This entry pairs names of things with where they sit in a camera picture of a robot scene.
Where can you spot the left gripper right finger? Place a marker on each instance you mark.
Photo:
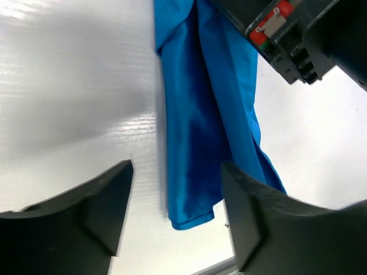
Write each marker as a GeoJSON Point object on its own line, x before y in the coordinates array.
{"type": "Point", "coordinates": [273, 233]}

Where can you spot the blue cloth napkin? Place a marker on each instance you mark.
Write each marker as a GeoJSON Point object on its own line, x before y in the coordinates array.
{"type": "Point", "coordinates": [209, 76]}

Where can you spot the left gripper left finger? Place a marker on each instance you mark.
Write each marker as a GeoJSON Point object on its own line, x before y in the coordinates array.
{"type": "Point", "coordinates": [76, 232]}

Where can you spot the aluminium rail frame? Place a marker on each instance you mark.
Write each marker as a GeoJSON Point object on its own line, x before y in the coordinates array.
{"type": "Point", "coordinates": [225, 267]}

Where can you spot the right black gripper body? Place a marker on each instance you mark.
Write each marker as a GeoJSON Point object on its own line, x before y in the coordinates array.
{"type": "Point", "coordinates": [303, 40]}

